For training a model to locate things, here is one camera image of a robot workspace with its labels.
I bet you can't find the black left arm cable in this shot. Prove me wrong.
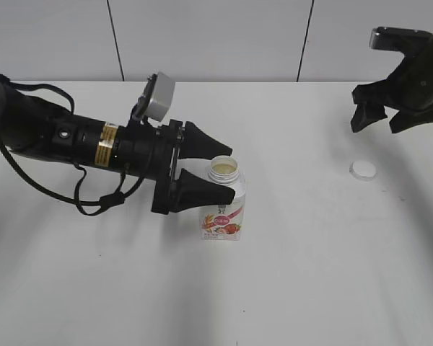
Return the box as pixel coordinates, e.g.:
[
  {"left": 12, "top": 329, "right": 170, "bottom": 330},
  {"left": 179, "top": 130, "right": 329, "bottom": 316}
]
[{"left": 0, "top": 82, "right": 145, "bottom": 216}]

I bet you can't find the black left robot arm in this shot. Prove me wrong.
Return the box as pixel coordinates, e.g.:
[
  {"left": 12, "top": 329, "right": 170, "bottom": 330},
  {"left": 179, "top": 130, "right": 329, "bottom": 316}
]
[{"left": 0, "top": 72, "right": 235, "bottom": 216}]

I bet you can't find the white yogurt drink bottle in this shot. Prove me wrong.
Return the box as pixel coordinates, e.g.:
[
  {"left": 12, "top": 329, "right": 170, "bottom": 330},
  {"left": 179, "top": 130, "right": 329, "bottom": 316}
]
[{"left": 199, "top": 156, "right": 246, "bottom": 241}]

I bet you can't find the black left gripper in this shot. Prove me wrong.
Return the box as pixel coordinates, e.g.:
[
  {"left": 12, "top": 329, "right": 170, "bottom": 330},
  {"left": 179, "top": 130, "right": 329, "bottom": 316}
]
[{"left": 113, "top": 120, "right": 235, "bottom": 215}]

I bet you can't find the white screw cap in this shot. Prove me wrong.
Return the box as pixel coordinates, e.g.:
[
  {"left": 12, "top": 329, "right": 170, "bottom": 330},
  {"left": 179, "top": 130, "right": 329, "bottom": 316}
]
[{"left": 349, "top": 160, "right": 377, "bottom": 182}]

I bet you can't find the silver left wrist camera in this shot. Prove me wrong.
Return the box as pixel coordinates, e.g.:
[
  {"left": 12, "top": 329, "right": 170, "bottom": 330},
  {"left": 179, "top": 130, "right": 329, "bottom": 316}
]
[{"left": 131, "top": 71, "right": 175, "bottom": 122}]

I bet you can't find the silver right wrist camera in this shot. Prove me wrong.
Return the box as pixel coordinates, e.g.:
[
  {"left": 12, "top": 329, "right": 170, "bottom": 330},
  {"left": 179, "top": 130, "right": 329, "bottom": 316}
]
[{"left": 369, "top": 27, "right": 432, "bottom": 56}]

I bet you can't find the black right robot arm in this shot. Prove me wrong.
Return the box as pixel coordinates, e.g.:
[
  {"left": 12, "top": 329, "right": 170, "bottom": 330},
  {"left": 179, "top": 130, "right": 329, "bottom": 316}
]
[{"left": 351, "top": 27, "right": 433, "bottom": 133}]

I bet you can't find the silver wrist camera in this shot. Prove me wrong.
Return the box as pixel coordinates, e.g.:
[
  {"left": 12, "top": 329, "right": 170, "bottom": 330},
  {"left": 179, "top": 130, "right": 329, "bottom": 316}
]
[
  {"left": 369, "top": 27, "right": 432, "bottom": 56},
  {"left": 131, "top": 71, "right": 175, "bottom": 122}
]

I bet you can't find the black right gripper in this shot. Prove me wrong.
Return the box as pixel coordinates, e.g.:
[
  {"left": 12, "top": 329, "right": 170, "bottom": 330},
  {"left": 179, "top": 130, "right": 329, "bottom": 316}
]
[{"left": 351, "top": 53, "right": 433, "bottom": 134}]

